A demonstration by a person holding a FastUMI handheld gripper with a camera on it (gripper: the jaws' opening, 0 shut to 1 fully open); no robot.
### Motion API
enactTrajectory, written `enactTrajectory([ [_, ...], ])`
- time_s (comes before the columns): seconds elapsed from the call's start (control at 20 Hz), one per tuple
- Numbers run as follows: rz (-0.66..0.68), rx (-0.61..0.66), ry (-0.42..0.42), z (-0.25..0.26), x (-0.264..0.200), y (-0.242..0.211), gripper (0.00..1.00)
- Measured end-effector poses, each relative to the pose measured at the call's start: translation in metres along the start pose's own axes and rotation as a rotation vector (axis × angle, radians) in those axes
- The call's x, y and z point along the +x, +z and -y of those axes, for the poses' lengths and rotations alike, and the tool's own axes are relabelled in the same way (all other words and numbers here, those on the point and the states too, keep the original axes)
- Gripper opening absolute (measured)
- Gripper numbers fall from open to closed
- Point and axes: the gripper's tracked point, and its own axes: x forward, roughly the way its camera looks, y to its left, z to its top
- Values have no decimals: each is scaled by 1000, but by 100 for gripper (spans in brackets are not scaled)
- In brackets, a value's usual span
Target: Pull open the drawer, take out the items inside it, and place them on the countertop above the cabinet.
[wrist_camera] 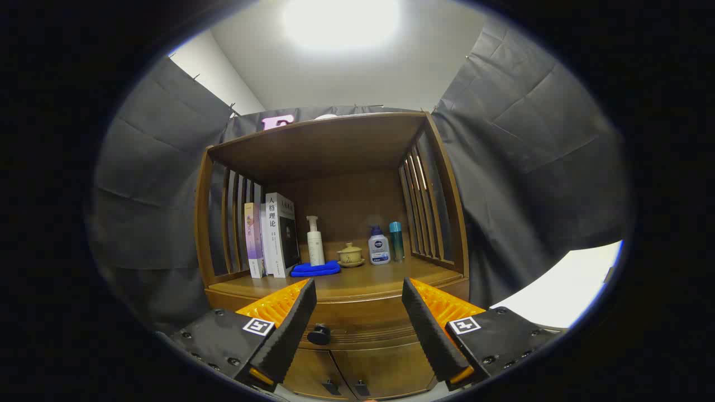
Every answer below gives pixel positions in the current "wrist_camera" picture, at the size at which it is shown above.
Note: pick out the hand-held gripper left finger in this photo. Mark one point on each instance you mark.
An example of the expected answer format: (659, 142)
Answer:
(290, 335)

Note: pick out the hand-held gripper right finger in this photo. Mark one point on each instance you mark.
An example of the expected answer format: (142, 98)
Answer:
(433, 335)

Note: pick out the wooden drawer with black knob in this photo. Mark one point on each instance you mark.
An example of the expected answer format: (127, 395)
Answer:
(357, 318)

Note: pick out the brown wooden countertop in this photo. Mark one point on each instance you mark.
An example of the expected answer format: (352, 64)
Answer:
(363, 282)

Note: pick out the brown wooden cabinet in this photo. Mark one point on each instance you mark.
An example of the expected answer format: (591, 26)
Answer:
(335, 145)

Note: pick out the folded blue cloth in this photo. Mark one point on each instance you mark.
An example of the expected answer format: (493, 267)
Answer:
(315, 269)

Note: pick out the thin white book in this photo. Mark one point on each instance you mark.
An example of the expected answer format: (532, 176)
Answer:
(265, 245)

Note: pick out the teal slim bottle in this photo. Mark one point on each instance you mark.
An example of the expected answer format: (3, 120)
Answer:
(396, 243)

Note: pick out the yellow lidded ceramic teacup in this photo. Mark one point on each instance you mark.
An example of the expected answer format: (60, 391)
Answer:
(350, 255)

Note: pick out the thick white and black book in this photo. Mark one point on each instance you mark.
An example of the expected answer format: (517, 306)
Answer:
(279, 234)

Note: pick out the purple cover book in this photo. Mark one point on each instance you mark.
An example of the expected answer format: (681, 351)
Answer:
(254, 240)

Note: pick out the white bottle with blue pump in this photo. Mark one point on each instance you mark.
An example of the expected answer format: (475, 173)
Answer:
(379, 248)

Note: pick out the white flat panel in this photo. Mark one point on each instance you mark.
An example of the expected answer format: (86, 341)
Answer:
(558, 285)

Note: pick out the bright ceiling light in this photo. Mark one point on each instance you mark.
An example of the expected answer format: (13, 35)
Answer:
(341, 22)

